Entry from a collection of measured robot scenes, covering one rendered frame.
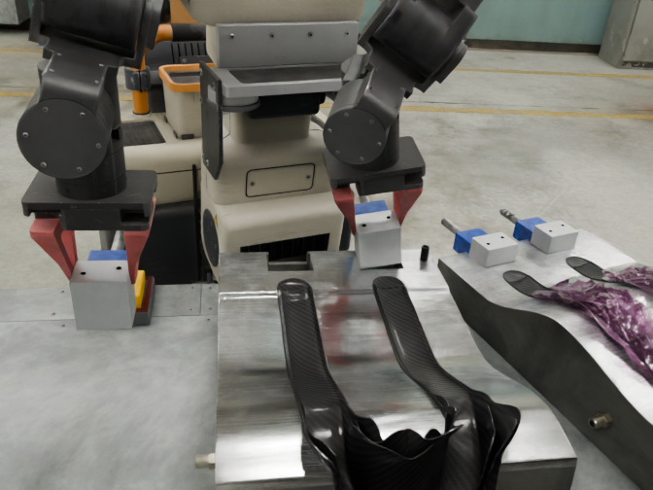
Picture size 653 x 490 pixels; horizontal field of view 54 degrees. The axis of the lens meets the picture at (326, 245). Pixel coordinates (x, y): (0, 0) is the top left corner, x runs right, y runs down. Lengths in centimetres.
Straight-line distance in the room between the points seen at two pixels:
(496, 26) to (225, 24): 552
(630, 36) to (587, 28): 53
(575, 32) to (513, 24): 61
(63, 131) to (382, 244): 40
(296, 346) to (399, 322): 12
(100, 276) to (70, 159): 17
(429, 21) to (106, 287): 37
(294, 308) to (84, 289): 22
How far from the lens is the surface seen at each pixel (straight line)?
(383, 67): 60
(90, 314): 62
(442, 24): 60
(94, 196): 56
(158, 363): 75
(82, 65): 48
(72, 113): 45
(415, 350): 66
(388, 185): 67
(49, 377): 76
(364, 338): 65
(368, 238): 72
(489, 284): 83
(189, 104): 131
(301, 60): 99
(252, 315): 67
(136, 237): 56
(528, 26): 648
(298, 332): 66
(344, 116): 56
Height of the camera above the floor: 128
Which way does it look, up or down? 30 degrees down
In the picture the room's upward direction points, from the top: 4 degrees clockwise
